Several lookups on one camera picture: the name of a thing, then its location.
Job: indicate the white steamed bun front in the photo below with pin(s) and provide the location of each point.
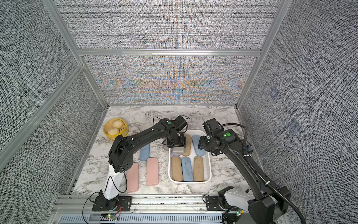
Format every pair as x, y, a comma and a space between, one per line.
113, 131

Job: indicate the yellow bamboo steamer basket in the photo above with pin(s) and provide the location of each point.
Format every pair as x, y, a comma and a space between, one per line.
123, 131

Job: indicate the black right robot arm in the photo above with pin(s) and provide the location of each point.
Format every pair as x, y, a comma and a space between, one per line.
266, 201

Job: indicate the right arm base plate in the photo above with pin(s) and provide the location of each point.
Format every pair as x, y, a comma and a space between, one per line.
212, 203

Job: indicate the grey-beige rectangular glasses case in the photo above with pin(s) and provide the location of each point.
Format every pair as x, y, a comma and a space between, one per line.
177, 151

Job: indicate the light blue case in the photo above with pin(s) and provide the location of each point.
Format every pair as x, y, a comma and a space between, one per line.
145, 153
195, 141
187, 169

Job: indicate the pink glasses case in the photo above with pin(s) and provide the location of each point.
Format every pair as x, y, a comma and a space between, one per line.
133, 178
152, 176

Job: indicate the tan glasses case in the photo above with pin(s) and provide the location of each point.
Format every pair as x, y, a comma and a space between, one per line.
187, 148
198, 169
176, 167

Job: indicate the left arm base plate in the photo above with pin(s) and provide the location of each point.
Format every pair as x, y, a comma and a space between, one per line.
117, 203

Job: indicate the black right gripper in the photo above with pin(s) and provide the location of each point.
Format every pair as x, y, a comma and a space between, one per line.
203, 142

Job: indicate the white steamed bun back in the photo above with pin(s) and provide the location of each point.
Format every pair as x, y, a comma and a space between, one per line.
117, 124

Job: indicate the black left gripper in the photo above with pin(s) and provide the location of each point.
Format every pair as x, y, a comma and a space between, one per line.
182, 143

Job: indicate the white steamed bun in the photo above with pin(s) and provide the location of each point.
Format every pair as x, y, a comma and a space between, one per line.
117, 124
113, 131

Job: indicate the white plastic storage tray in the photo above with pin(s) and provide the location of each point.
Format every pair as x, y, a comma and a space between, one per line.
206, 158

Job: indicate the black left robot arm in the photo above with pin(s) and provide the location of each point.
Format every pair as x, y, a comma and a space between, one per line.
121, 159

